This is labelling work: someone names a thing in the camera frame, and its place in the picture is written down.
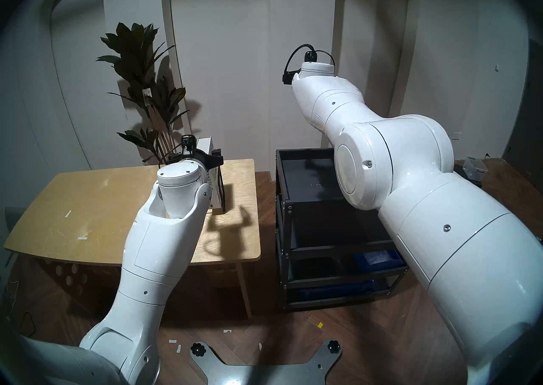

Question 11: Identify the blue plastic bin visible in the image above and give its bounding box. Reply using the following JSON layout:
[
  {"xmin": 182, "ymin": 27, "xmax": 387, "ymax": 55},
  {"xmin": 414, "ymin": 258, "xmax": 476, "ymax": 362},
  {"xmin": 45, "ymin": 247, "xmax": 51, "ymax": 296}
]
[{"xmin": 354, "ymin": 249, "xmax": 403, "ymax": 269}]

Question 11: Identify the white Design Hotels yearbook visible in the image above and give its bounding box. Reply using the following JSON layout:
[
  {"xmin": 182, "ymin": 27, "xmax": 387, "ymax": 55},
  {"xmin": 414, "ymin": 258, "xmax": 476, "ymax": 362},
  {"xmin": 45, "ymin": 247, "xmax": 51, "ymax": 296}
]
[{"xmin": 196, "ymin": 137, "xmax": 224, "ymax": 211}]

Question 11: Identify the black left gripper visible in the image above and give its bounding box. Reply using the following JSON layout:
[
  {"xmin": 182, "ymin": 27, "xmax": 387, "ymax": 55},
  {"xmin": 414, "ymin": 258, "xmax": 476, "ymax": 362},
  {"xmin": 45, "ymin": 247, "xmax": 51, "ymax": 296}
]
[{"xmin": 193, "ymin": 147, "xmax": 224, "ymax": 172}]

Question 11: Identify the black wire book stand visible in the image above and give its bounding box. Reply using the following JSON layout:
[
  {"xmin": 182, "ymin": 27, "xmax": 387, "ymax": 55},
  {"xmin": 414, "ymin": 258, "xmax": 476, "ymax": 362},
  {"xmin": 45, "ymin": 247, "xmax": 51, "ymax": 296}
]
[{"xmin": 211, "ymin": 171, "xmax": 226, "ymax": 213}]

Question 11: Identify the tall dark green plant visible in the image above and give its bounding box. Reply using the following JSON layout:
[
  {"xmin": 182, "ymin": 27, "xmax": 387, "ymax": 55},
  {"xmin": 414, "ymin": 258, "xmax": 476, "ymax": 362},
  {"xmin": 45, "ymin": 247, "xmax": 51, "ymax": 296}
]
[{"xmin": 96, "ymin": 22, "xmax": 190, "ymax": 165}]

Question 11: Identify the light wooden table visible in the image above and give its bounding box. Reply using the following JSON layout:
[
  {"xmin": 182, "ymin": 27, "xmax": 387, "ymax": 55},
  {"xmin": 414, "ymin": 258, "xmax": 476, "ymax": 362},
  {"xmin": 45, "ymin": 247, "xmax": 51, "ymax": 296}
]
[{"xmin": 3, "ymin": 159, "xmax": 261, "ymax": 319}]

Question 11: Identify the black floor cable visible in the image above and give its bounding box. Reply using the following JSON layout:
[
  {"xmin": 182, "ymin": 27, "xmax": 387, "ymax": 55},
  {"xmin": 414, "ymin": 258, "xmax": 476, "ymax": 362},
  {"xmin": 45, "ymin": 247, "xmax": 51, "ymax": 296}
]
[{"xmin": 5, "ymin": 280, "xmax": 39, "ymax": 346}]

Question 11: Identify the black three-shelf utility cart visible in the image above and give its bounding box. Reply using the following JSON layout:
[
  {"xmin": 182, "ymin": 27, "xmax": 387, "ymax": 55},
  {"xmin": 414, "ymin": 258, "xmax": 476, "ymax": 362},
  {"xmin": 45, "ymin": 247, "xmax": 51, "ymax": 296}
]
[{"xmin": 275, "ymin": 147, "xmax": 410, "ymax": 310}]

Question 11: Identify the grey metal robot base plate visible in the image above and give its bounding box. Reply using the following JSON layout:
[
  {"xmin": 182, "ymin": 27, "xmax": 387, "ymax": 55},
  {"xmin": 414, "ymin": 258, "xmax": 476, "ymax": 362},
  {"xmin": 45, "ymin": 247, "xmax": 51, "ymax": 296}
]
[{"xmin": 190, "ymin": 340, "xmax": 342, "ymax": 385}]

